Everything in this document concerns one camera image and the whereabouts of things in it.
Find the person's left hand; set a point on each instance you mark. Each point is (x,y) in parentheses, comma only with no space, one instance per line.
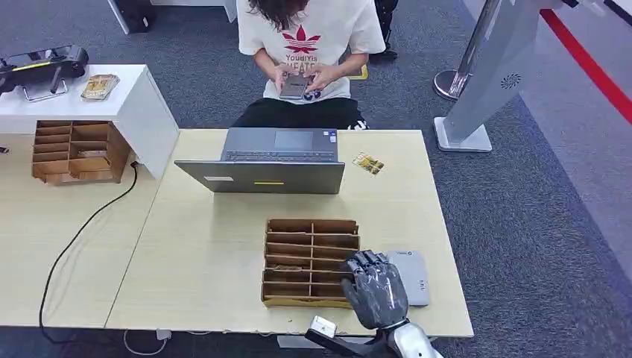
(326,74)

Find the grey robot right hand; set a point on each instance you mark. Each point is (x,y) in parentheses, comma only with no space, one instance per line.
(377,296)

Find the person's right hand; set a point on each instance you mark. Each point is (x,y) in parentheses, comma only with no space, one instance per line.
(284,73)

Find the grey smartphone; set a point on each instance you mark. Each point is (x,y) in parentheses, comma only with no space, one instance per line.
(294,88)

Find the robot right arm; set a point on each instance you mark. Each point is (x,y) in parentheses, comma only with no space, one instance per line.
(412,343)

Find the yellow stool seat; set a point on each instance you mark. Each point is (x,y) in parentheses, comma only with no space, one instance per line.
(360,74)

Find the grey flat card reader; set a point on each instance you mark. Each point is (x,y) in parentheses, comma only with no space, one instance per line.
(412,281)

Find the person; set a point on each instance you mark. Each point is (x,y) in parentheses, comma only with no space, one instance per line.
(316,24)

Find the black leg with foot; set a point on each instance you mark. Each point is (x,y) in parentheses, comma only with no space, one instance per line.
(386,29)

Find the white desk leg panel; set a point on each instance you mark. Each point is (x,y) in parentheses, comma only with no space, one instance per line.
(117,15)
(230,9)

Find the grey laptop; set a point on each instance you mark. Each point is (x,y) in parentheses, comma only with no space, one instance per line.
(276,178)

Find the wooden card sorting box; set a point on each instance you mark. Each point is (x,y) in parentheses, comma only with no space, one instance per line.
(118,148)
(289,226)

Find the white shelf stand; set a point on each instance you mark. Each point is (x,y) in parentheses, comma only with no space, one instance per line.
(133,99)

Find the white kiosk terminal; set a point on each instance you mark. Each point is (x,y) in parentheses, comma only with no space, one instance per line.
(493,74)

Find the stack of yellow cards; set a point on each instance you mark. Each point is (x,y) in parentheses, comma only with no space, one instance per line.
(100,86)

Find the black device with yellow stripe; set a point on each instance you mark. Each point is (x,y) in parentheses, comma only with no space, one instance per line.
(44,58)

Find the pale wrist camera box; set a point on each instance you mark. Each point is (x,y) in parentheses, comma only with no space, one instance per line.
(323,326)

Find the chrome post with round base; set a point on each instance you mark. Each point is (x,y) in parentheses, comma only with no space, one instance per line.
(475,44)

